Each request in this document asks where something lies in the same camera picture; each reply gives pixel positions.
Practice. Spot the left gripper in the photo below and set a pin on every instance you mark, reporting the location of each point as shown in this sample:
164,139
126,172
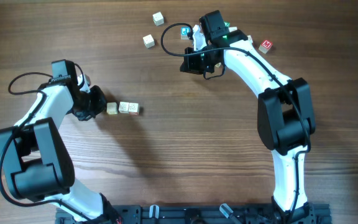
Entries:
100,103

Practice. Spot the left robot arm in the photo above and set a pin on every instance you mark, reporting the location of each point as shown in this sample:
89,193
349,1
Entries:
35,166

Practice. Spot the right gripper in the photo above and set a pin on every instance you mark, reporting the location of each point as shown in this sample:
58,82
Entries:
189,66

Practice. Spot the red M block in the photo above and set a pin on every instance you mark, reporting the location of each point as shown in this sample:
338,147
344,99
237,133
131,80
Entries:
265,46

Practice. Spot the green N block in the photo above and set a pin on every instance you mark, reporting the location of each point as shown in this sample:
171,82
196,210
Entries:
227,24

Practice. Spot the wooden block green side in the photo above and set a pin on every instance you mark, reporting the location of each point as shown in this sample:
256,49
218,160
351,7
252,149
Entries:
123,107

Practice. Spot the plain wooden block top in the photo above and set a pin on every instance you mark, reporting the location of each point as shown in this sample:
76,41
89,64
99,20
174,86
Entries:
158,18

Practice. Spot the wooden block yellow side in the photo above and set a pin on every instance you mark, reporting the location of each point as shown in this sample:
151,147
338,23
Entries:
111,108

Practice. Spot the wooden block red picture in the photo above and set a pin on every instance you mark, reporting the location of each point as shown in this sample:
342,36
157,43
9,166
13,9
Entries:
250,39

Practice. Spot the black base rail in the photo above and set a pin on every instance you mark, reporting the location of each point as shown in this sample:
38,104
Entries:
251,213

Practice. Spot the wooden block blue side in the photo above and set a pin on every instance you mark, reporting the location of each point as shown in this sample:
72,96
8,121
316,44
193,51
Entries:
134,108

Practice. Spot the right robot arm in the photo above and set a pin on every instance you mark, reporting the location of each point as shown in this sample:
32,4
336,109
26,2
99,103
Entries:
285,116

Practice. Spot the blue P block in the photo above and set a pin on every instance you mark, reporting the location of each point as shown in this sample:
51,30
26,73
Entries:
184,31

